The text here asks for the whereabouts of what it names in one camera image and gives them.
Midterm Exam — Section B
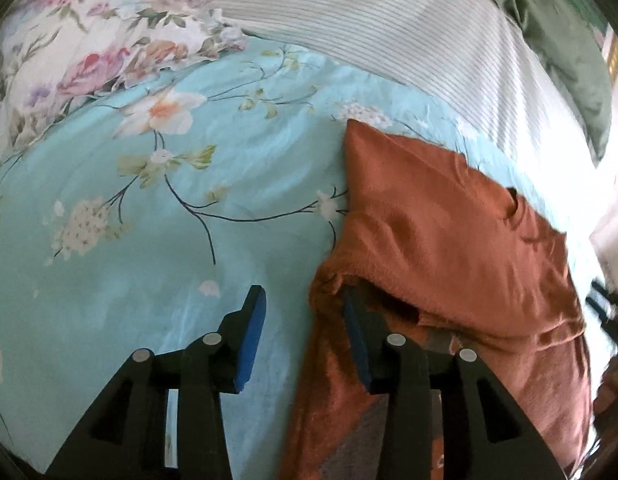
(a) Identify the rust orange knit sweater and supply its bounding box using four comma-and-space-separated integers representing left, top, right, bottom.
279, 120, 591, 479

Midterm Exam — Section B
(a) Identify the person's right hand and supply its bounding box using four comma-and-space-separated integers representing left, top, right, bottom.
594, 353, 618, 434

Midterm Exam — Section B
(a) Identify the light blue floral bedsheet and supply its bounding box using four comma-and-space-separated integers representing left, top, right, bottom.
0, 39, 546, 479

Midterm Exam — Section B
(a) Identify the green pillow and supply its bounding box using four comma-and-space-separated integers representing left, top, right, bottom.
492, 0, 612, 164

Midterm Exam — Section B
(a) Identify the white striped blanket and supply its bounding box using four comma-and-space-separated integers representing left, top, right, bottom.
213, 0, 597, 235

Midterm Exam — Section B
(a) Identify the white pink floral pillow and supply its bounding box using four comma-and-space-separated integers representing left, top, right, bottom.
0, 0, 247, 163

